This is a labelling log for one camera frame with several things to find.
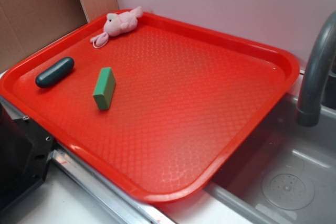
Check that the pink plush toy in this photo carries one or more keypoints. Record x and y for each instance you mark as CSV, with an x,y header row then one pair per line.
x,y
117,24

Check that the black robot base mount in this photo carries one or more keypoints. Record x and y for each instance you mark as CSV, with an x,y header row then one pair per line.
x,y
26,149

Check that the red plastic tray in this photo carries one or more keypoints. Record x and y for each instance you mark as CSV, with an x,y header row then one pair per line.
x,y
185,98

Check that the dark green plastic pickle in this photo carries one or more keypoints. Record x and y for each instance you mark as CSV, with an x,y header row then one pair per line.
x,y
55,73

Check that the grey toy sink basin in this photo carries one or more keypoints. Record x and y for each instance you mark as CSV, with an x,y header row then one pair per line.
x,y
283,172

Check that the silver metal rail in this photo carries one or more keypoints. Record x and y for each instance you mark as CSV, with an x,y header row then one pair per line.
x,y
70,191

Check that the brown cardboard panel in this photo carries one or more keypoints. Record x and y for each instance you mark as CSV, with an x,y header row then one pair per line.
x,y
30,25

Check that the green rectangular block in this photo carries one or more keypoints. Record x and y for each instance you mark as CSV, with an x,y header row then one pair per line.
x,y
104,88

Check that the grey plastic faucet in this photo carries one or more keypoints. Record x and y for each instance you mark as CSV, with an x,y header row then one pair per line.
x,y
318,85

